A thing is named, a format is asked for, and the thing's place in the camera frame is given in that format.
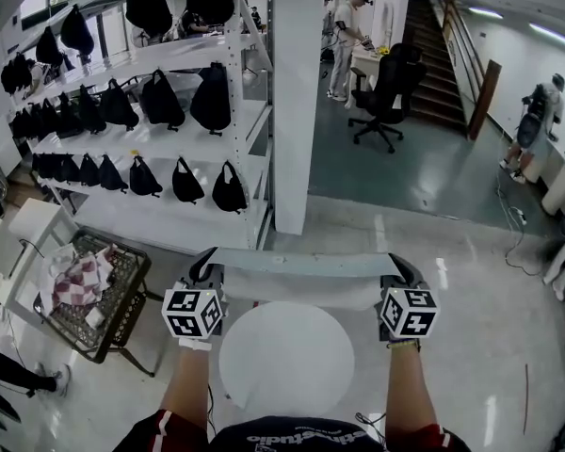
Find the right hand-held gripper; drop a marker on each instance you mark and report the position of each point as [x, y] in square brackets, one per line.
[409, 313]

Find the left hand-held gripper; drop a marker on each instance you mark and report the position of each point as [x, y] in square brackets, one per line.
[193, 311]

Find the pale grey cloth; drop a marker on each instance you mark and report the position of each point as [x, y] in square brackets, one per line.
[306, 264]

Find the person's right forearm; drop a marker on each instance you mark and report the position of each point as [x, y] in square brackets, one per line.
[412, 389]

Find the person's left forearm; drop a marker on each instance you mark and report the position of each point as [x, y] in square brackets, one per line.
[188, 384]

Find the white metal shelf rack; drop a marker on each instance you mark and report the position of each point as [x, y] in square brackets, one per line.
[169, 224]

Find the white wristband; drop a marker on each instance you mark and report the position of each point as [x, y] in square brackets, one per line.
[195, 343]

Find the row of black bags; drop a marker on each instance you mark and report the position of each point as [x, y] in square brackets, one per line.
[228, 191]

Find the black lattice side table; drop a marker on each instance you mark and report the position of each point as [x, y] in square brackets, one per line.
[122, 299]

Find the round white table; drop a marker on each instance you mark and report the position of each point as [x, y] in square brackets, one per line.
[287, 356]

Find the small white packet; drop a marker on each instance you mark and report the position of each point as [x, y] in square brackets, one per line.
[94, 317]

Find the red checkered cloth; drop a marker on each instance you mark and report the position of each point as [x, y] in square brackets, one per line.
[80, 276]

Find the white power strip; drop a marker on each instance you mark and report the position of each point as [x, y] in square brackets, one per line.
[519, 214]

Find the white cabinet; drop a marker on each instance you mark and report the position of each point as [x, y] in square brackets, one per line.
[42, 219]

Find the person's black shirt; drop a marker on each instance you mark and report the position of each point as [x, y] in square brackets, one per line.
[292, 436]

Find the white square pillar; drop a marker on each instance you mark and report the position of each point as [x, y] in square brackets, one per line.
[299, 111]

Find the black high-back office chair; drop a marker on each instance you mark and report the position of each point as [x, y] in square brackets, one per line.
[391, 92]

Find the white rounded counter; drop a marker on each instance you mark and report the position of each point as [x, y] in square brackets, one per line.
[562, 182]

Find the dark wooden staircase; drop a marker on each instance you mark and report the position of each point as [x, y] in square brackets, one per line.
[433, 78]

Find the white box appliance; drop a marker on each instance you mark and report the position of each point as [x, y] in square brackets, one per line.
[2, 252]

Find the white desk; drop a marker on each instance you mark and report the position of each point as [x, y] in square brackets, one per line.
[363, 64]

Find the white tube light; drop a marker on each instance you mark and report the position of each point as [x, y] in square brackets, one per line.
[485, 13]
[555, 37]

